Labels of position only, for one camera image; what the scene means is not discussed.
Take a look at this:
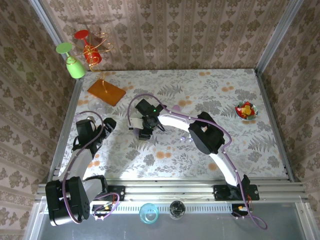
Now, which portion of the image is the clear drinking glass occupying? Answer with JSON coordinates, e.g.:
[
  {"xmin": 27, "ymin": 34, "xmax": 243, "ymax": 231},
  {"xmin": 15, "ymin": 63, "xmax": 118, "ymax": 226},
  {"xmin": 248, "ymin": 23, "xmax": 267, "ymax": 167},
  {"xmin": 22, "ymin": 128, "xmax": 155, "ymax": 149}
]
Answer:
[{"xmin": 87, "ymin": 99, "xmax": 107, "ymax": 113}]

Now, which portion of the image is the green plastic goblet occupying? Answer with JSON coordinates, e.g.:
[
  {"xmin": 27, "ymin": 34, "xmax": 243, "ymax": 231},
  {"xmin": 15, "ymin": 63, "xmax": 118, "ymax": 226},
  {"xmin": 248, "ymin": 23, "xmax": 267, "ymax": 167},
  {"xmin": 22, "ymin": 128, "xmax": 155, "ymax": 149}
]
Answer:
[{"xmin": 55, "ymin": 41, "xmax": 87, "ymax": 80}]

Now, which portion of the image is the red plastic goblet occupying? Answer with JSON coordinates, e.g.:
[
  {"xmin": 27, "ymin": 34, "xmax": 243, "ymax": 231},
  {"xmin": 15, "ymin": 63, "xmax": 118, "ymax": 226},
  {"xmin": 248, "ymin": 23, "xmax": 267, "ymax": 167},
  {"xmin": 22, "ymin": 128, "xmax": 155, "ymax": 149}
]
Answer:
[{"xmin": 74, "ymin": 29, "xmax": 103, "ymax": 66}]

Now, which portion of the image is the black connector block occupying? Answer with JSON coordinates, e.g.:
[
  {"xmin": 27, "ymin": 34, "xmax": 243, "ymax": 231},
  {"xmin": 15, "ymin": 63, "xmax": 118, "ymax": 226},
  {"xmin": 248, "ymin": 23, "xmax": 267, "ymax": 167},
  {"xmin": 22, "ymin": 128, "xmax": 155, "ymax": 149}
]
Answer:
[
  {"xmin": 231, "ymin": 203, "xmax": 251, "ymax": 217},
  {"xmin": 91, "ymin": 203, "xmax": 113, "ymax": 217}
]

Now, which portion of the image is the teal glass cup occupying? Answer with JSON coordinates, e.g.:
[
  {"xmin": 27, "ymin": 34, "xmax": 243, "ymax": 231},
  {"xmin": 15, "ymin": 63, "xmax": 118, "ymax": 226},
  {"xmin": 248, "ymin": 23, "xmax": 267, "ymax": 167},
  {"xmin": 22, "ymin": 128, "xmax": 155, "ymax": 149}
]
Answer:
[{"xmin": 138, "ymin": 202, "xmax": 160, "ymax": 225}]

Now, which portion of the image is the dark clear glass cup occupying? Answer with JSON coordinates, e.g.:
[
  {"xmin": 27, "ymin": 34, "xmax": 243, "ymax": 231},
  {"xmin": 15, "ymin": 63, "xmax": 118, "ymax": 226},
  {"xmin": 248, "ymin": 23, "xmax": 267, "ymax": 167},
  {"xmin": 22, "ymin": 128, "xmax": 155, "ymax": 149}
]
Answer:
[{"xmin": 168, "ymin": 199, "xmax": 186, "ymax": 221}]

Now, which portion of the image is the patterned ceramic candy bowl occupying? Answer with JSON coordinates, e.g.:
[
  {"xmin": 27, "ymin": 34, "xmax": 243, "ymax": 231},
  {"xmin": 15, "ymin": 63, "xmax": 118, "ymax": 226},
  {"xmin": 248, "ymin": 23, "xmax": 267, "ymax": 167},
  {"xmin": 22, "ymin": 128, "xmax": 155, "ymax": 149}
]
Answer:
[{"xmin": 234, "ymin": 100, "xmax": 260, "ymax": 121}]

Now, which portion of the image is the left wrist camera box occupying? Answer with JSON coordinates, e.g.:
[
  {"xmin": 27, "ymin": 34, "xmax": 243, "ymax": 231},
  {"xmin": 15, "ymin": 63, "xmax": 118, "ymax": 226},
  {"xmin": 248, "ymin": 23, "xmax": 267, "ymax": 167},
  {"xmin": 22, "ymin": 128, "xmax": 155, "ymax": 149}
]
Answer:
[{"xmin": 86, "ymin": 115, "xmax": 103, "ymax": 132}]

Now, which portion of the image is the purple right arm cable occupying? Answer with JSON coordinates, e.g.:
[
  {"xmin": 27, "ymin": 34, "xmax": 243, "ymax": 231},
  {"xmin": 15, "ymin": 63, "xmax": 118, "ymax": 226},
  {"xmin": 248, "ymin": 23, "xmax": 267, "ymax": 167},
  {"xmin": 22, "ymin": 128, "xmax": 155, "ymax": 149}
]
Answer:
[{"xmin": 126, "ymin": 93, "xmax": 268, "ymax": 231}]

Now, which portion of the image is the aluminium table side rail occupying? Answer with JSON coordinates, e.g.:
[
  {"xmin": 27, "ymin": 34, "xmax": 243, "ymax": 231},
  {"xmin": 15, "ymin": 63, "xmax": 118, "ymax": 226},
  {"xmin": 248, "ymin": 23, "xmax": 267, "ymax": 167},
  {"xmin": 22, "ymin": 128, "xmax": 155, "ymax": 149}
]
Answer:
[
  {"xmin": 46, "ymin": 77, "xmax": 85, "ymax": 185},
  {"xmin": 253, "ymin": 68, "xmax": 296, "ymax": 182}
]

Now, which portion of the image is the gold wire stand amber base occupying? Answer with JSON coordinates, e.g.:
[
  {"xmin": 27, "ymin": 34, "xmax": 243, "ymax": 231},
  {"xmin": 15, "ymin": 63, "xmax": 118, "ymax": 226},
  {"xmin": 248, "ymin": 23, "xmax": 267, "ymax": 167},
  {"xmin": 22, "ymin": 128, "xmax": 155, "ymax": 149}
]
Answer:
[{"xmin": 72, "ymin": 32, "xmax": 127, "ymax": 108}]

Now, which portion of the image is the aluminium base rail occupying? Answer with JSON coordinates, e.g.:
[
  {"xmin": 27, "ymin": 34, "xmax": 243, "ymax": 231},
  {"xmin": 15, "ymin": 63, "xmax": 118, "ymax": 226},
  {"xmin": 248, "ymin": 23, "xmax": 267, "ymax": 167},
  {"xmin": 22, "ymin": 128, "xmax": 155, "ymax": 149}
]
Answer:
[{"xmin": 34, "ymin": 177, "xmax": 308, "ymax": 202}]

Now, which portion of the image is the white slotted cable duct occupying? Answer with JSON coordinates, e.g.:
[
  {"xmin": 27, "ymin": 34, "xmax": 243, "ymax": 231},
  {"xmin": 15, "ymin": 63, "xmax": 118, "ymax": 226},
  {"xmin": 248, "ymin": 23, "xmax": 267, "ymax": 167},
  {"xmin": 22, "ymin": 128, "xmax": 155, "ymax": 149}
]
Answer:
[{"xmin": 43, "ymin": 202, "xmax": 235, "ymax": 215}]

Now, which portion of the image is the aluminium frame post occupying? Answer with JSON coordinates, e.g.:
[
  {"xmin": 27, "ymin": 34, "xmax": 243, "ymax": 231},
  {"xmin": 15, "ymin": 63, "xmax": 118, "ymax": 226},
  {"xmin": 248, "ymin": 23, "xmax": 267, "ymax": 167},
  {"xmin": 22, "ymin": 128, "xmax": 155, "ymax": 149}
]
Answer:
[
  {"xmin": 253, "ymin": 0, "xmax": 305, "ymax": 76},
  {"xmin": 27, "ymin": 0, "xmax": 85, "ymax": 83}
]

